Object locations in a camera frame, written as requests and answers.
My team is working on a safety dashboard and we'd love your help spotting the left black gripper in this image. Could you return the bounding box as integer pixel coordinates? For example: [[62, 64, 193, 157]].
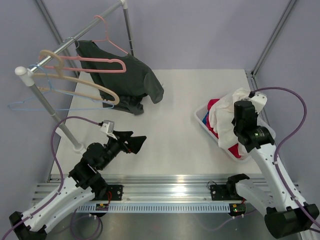
[[99, 130, 146, 170]]

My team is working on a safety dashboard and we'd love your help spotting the pink plastic hanger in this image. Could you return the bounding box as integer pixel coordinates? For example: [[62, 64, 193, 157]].
[[39, 40, 127, 74]]

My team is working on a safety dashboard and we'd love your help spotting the white Coca-Cola t-shirt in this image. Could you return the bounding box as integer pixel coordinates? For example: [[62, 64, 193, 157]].
[[209, 87, 250, 159]]

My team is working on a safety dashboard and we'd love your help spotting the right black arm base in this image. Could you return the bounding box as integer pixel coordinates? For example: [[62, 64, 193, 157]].
[[209, 184, 244, 202]]

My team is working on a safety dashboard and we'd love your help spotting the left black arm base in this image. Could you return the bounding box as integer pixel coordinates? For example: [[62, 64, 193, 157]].
[[93, 184, 124, 201]]

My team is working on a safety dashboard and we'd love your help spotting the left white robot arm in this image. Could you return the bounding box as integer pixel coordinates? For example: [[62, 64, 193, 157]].
[[9, 131, 147, 240]]

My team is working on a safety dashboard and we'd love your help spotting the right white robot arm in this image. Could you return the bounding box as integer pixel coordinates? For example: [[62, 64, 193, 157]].
[[226, 100, 320, 239]]

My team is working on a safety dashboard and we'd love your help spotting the beige wooden hanger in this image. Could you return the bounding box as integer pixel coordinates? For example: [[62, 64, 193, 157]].
[[29, 49, 120, 106]]

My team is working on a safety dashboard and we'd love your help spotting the dark grey t-shirt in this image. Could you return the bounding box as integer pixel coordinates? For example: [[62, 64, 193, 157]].
[[76, 40, 164, 115]]

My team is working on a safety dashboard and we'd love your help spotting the white plastic basket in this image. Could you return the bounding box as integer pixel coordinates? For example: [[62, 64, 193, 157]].
[[194, 93, 277, 163]]

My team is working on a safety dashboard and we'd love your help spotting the magenta cloth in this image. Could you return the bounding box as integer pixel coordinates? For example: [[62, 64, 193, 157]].
[[205, 98, 242, 160]]

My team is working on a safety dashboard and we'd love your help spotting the silver clothes rack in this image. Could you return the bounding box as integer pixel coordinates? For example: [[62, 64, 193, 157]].
[[14, 0, 134, 153]]

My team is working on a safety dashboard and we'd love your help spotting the aluminium mounting rail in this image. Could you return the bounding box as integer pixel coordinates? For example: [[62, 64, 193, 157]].
[[32, 173, 300, 204]]

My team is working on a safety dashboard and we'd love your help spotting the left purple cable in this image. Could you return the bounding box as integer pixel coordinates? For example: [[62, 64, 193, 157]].
[[0, 115, 105, 238]]

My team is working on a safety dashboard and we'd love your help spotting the white slotted cable duct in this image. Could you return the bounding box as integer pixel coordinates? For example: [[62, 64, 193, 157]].
[[77, 202, 231, 214]]

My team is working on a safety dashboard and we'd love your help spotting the blue wire hanger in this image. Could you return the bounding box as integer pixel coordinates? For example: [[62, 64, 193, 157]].
[[7, 64, 115, 111]]

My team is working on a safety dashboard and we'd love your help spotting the pink wire hanger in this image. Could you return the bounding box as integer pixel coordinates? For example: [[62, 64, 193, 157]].
[[91, 14, 130, 55]]

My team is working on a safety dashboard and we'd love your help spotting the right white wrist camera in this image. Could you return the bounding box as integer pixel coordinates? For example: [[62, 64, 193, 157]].
[[248, 91, 268, 114]]

